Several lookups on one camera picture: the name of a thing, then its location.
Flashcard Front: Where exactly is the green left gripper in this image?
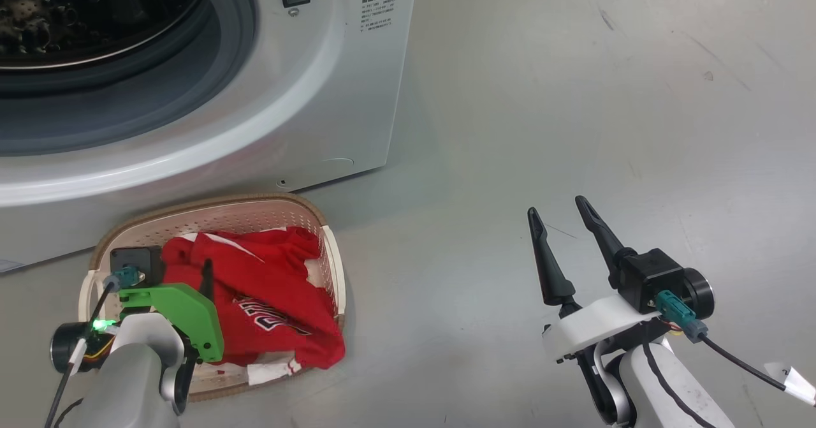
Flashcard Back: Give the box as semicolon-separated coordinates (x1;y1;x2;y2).
118;259;226;364

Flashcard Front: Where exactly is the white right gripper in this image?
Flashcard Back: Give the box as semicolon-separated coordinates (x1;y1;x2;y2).
527;196;675;363

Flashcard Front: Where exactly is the red and white jersey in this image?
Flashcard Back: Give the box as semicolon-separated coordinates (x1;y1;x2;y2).
159;226;347;385

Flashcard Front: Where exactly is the beige perforated laundry basket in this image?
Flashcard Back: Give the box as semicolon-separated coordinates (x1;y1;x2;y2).
78;192;347;404

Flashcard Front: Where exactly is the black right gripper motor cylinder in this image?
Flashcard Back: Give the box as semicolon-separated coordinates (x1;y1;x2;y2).
682;267;716;320

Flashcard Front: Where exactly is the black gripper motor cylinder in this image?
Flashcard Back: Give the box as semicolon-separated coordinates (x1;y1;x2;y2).
50;321;98;374
682;267;716;320

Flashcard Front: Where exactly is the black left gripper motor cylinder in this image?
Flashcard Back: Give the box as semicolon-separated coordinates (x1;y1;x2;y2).
50;321;98;374

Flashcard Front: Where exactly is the white front-load washing machine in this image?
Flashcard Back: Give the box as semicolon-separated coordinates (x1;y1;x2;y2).
0;0;420;276

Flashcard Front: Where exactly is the steel washer drum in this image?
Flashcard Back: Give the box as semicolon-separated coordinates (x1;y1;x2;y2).
0;0;206;71

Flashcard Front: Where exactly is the printed text label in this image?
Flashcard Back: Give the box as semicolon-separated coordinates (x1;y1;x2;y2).
360;0;398;34

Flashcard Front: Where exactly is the left camera cable teal plug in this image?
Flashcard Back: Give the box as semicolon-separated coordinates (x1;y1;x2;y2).
43;266;145;428

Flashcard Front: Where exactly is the camera cable teal plug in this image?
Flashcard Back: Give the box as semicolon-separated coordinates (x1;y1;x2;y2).
655;290;816;407
43;266;145;428

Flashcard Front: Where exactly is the right camera cable teal plug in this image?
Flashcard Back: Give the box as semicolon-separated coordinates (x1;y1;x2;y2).
655;290;816;407

